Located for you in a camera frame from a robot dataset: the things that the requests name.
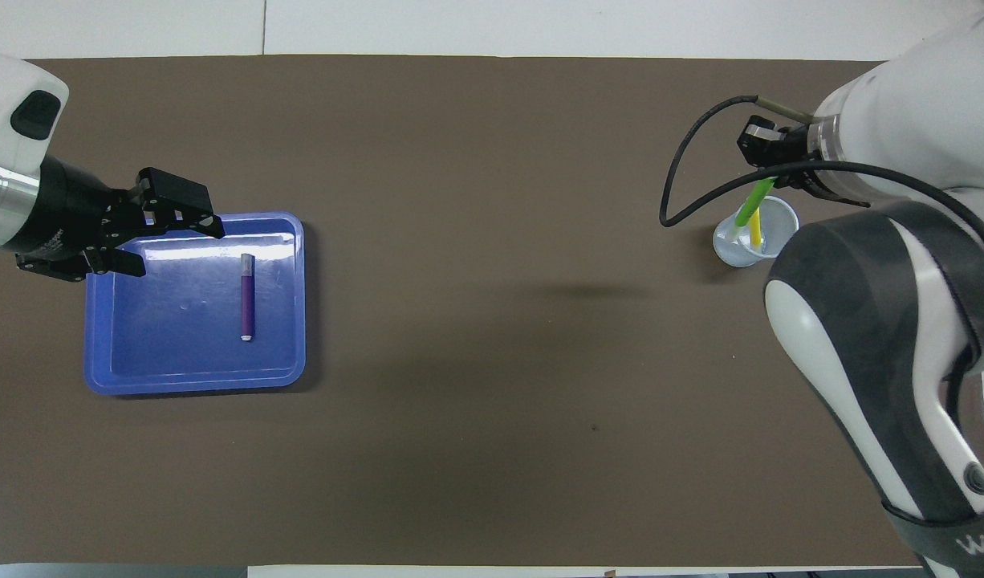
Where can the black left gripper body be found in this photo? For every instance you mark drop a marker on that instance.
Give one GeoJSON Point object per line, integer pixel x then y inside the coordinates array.
{"type": "Point", "coordinates": [67, 217]}

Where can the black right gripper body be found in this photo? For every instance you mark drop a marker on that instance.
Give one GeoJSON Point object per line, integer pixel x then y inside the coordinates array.
{"type": "Point", "coordinates": [801, 156]}

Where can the green marker pen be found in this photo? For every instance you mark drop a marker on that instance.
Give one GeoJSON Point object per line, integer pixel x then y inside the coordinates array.
{"type": "Point", "coordinates": [753, 205]}

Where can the yellow marker pen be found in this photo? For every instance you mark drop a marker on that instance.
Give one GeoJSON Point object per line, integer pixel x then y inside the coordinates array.
{"type": "Point", "coordinates": [756, 233]}

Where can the purple marker pen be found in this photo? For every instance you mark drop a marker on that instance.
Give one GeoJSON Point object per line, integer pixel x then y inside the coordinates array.
{"type": "Point", "coordinates": [248, 297]}

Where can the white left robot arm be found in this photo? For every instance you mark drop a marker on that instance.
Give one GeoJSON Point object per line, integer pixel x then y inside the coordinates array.
{"type": "Point", "coordinates": [2, 201]}

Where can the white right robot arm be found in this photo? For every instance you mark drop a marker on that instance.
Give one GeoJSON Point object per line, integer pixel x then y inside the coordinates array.
{"type": "Point", "coordinates": [861, 321]}

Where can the blue plastic tray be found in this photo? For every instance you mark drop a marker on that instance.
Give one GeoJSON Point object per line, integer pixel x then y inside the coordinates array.
{"type": "Point", "coordinates": [179, 361]}

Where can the translucent plastic cup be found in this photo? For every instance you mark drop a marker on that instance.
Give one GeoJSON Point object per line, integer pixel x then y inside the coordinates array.
{"type": "Point", "coordinates": [733, 253]}

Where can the brown table mat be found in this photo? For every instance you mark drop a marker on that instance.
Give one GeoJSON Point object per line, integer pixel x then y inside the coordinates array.
{"type": "Point", "coordinates": [492, 361]}

